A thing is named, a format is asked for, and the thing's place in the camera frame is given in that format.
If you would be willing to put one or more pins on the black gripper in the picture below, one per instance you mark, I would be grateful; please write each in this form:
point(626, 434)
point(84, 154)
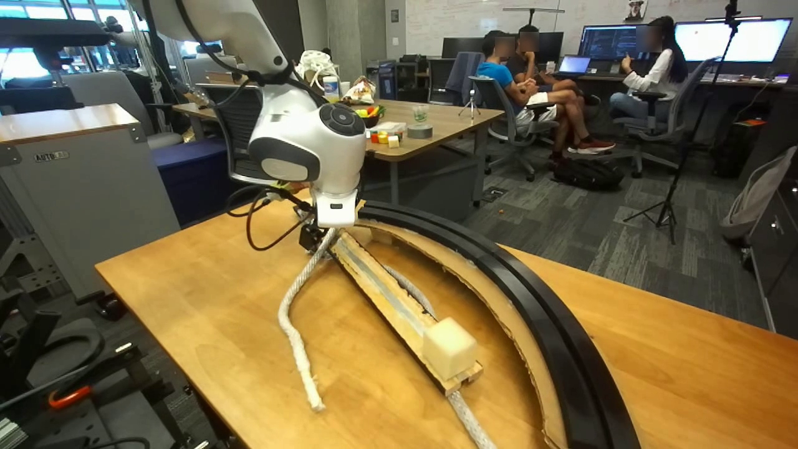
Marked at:
point(314, 231)

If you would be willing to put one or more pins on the straight black board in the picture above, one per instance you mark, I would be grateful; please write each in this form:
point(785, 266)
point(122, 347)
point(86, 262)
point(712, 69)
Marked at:
point(391, 301)

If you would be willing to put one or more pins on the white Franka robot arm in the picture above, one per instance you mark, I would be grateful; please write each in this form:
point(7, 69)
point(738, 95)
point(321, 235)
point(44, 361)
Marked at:
point(301, 134)

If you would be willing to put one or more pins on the curved black board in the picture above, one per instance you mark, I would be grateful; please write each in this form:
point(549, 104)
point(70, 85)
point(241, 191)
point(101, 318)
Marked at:
point(549, 316)

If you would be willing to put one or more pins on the curved cardboard sheet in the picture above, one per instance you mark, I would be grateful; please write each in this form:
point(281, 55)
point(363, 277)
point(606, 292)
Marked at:
point(540, 376)

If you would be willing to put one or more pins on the dark blue box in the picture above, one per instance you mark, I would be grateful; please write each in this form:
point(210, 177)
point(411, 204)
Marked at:
point(196, 177)

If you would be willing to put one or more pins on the grey mesh office chair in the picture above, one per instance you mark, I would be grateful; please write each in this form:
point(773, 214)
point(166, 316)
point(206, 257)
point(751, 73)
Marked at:
point(228, 125)

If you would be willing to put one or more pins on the grey tape roll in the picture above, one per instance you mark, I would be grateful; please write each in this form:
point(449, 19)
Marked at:
point(420, 130)

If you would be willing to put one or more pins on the wooden office desk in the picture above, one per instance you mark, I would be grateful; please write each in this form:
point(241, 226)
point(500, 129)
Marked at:
point(453, 121)

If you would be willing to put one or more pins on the blue grey office chair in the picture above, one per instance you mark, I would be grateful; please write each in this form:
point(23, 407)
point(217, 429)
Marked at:
point(463, 75)
point(489, 95)

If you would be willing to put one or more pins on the grey cabinet with wooden top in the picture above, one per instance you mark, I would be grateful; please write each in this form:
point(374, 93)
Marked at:
point(84, 191)

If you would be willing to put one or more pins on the black switched off monitor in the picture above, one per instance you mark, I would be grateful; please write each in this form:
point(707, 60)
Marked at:
point(463, 45)

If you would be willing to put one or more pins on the person in blue shirt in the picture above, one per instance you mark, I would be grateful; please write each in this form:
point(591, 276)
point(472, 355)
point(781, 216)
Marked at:
point(500, 78)

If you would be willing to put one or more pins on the black backpack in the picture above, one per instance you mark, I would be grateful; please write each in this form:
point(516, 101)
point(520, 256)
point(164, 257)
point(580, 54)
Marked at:
point(589, 174)

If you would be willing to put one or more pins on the person in dark shirt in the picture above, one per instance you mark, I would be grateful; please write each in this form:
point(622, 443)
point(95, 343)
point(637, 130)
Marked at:
point(524, 50)

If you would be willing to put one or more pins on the small open laptop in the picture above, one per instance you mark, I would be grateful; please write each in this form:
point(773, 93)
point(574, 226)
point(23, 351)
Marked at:
point(574, 63)

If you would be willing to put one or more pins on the monitor with blue screen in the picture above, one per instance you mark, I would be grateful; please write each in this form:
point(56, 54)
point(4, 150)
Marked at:
point(615, 44)

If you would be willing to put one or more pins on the woman in white top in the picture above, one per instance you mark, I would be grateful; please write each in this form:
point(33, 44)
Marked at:
point(662, 70)

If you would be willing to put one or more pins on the grey swivel office chair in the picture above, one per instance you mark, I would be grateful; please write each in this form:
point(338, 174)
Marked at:
point(689, 90)

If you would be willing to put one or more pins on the long dark computer desk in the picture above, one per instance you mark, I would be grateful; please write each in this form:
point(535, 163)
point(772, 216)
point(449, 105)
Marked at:
point(731, 80)

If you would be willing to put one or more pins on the grey fabric bag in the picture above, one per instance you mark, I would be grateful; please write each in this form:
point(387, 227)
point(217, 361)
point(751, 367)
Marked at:
point(762, 196)

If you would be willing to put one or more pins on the black drawer cabinet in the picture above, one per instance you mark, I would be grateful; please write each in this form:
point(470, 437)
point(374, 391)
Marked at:
point(781, 251)

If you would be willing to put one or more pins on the monitor with white screen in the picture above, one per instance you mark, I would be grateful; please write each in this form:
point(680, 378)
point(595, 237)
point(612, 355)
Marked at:
point(751, 42)

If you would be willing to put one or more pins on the black metal floor frame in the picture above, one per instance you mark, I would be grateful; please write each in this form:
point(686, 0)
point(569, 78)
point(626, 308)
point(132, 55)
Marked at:
point(21, 340)

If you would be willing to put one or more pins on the black camera tripod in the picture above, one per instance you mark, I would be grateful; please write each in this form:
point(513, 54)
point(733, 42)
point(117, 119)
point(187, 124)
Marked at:
point(667, 211)

